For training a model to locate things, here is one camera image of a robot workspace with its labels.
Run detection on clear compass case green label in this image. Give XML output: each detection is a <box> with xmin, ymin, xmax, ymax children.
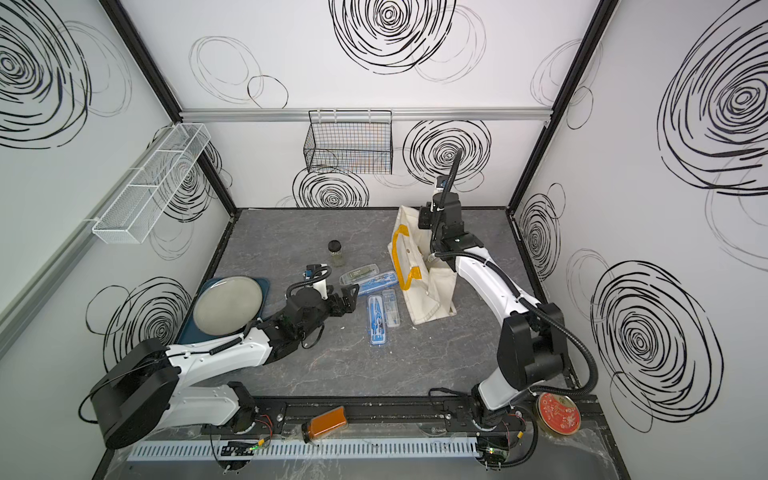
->
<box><xmin>339</xmin><ymin>264</ymin><xmax>380</xmax><ymax>286</ymax></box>

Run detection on cream canvas bag yellow handles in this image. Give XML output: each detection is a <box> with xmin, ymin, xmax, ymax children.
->
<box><xmin>388</xmin><ymin>206</ymin><xmax>457</xmax><ymax>325</ymax></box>

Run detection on large blue mifly compass case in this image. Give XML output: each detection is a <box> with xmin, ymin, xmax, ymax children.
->
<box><xmin>358</xmin><ymin>271</ymin><xmax>399</xmax><ymax>296</ymax></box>

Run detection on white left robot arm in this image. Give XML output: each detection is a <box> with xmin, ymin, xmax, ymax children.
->
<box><xmin>87</xmin><ymin>282</ymin><xmax>360</xmax><ymax>450</ymax></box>

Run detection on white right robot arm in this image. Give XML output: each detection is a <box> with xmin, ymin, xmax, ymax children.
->
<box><xmin>418</xmin><ymin>190</ymin><xmax>567</xmax><ymax>422</ymax></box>

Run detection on blue compass set case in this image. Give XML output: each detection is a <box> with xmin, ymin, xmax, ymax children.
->
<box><xmin>367</xmin><ymin>295</ymin><xmax>386</xmax><ymax>346</ymax></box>

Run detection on clear blue compass case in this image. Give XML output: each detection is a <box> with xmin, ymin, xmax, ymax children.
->
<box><xmin>382</xmin><ymin>289</ymin><xmax>401</xmax><ymax>328</ymax></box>

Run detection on herb spice jar black lid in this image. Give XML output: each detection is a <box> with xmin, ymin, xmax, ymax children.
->
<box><xmin>327</xmin><ymin>239</ymin><xmax>345</xmax><ymax>267</ymax></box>

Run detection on round metal plate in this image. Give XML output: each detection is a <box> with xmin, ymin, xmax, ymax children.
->
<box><xmin>193</xmin><ymin>276</ymin><xmax>264</xmax><ymax>336</ymax></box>

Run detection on orange box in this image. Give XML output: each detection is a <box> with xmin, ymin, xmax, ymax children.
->
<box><xmin>302</xmin><ymin>406</ymin><xmax>348</xmax><ymax>443</ymax></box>

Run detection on red round tin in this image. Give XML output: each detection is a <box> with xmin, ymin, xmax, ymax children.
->
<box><xmin>536</xmin><ymin>393</ymin><xmax>582</xmax><ymax>436</ymax></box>

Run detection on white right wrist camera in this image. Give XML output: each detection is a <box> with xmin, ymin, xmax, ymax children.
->
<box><xmin>433</xmin><ymin>175</ymin><xmax>450</xmax><ymax>209</ymax></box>

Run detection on black wire basket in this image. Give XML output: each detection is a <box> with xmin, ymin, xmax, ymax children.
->
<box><xmin>302</xmin><ymin>109</ymin><xmax>394</xmax><ymax>175</ymax></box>

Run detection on white slotted cable duct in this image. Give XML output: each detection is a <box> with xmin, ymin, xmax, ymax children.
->
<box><xmin>128</xmin><ymin>437</ymin><xmax>480</xmax><ymax>462</ymax></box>

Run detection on white mesh wall shelf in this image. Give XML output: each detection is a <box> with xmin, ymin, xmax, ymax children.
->
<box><xmin>92</xmin><ymin>123</ymin><xmax>211</xmax><ymax>244</ymax></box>

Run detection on black corrugated cable hose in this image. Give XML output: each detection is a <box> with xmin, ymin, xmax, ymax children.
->
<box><xmin>446</xmin><ymin>148</ymin><xmax>600</xmax><ymax>397</ymax></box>

